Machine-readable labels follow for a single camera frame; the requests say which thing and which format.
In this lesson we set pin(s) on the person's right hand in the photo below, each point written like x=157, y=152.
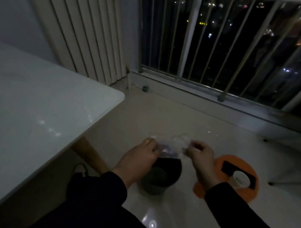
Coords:
x=202, y=159

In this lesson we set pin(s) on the person's left hand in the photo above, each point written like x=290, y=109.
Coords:
x=137, y=159

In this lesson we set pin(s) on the person's left fingers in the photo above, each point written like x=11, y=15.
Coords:
x=151, y=146

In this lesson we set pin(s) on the person's right fingers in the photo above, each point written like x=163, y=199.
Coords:
x=195, y=148

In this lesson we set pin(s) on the clear plastic bag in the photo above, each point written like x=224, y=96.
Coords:
x=172, y=144

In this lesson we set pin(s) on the person's left forearm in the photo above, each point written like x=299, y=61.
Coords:
x=101, y=197

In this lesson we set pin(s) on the person's right forearm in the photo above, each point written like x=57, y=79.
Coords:
x=231, y=208

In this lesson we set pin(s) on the black waste bin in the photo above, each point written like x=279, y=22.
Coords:
x=162, y=175

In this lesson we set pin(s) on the orange round stool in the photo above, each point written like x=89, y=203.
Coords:
x=244, y=164

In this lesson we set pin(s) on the white paper cup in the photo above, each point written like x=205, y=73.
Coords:
x=241, y=179

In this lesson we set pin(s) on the small dark floor object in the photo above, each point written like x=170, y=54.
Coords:
x=145, y=88

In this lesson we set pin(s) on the wooden table leg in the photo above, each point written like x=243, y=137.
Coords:
x=90, y=157

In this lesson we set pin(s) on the light slipper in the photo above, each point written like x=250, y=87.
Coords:
x=80, y=169

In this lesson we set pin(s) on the metal window railing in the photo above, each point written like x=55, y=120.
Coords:
x=221, y=58

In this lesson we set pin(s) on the person's black trousers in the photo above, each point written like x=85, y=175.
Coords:
x=94, y=219

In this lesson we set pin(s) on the black stand legs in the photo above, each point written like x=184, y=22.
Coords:
x=285, y=179

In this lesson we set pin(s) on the white ribbed radiator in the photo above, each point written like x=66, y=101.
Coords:
x=89, y=37

